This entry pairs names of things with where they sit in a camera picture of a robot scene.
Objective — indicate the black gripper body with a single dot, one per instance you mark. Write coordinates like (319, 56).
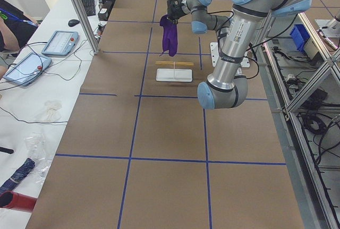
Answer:
(174, 10)

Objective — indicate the purple towel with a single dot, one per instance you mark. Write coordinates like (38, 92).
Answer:
(169, 40)

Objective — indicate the white wooden towel rack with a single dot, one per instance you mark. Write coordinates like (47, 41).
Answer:
(174, 74)

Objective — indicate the black keyboard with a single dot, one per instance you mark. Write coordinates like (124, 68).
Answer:
(89, 7)

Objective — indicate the black computer mouse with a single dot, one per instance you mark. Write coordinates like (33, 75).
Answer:
(73, 22)

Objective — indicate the far blue teach pendant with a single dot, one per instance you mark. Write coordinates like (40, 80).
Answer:
(61, 43)

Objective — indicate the blue teach pendant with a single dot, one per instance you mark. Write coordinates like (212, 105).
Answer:
(27, 70)
(61, 43)

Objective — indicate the blue storage bin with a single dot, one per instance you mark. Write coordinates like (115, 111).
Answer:
(300, 36)

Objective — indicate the person in black shirt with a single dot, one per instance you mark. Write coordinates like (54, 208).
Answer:
(16, 27)

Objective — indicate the white cloth gloves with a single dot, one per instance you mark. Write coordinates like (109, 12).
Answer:
(50, 112)

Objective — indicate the near blue teach pendant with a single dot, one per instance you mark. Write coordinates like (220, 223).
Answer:
(27, 70)

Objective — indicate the clear plastic bag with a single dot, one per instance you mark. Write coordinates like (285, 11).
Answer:
(40, 155)

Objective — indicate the folded dark blue umbrella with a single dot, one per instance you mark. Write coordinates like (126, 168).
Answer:
(19, 175)

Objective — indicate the red cylinder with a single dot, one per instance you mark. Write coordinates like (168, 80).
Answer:
(16, 201)

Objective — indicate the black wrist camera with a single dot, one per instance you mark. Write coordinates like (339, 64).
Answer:
(174, 3)

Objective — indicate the aluminium frame post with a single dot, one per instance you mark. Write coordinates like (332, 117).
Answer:
(80, 11)

